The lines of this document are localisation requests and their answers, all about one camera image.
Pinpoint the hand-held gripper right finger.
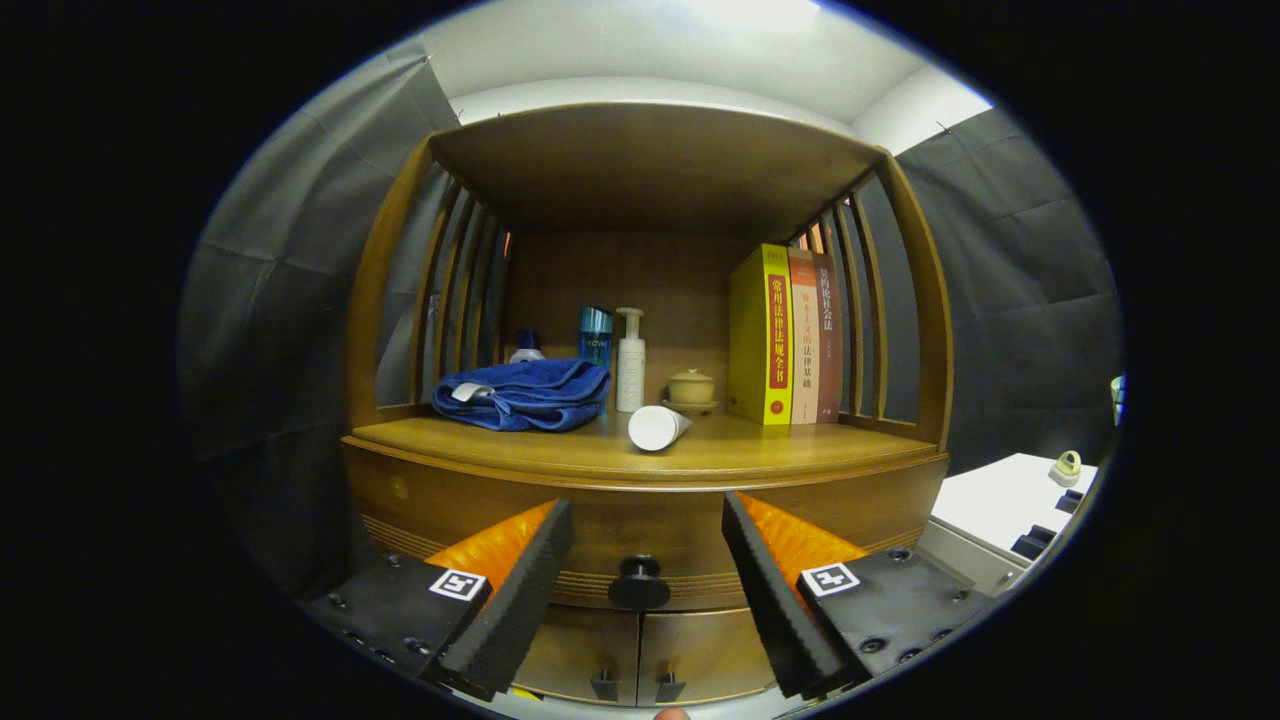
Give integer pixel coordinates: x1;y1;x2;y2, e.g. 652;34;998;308
720;491;993;701

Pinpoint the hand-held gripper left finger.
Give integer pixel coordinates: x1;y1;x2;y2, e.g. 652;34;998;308
298;498;576;703

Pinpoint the white green cream tube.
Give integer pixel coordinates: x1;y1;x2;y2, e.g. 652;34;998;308
628;405;694;453

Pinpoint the wooden cabinet door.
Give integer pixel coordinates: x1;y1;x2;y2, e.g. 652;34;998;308
510;600;641;704
636;605;779;706

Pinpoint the wooden countertop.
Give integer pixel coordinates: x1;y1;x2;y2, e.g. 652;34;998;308
352;408;941;479

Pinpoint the wooden cabinet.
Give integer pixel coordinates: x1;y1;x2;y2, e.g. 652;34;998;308
340;102;954;706

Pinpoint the blue folded towel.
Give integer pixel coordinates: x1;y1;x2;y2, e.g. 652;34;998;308
432;358;611;433

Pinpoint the beige lidded teacup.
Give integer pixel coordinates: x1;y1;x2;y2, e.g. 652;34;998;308
662;368;719;413

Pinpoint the orange and white book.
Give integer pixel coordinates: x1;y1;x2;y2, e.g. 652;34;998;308
787;247;821;425

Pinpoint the white pump bottle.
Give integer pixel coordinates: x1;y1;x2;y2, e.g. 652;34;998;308
615;307;647;414

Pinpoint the brown book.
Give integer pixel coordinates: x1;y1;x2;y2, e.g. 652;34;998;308
812;252;844;423

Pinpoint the yellow book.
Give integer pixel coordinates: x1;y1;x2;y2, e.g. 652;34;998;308
727;243;794;427

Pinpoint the teal blue bottle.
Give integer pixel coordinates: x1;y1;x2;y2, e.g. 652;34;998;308
578;306;614;367

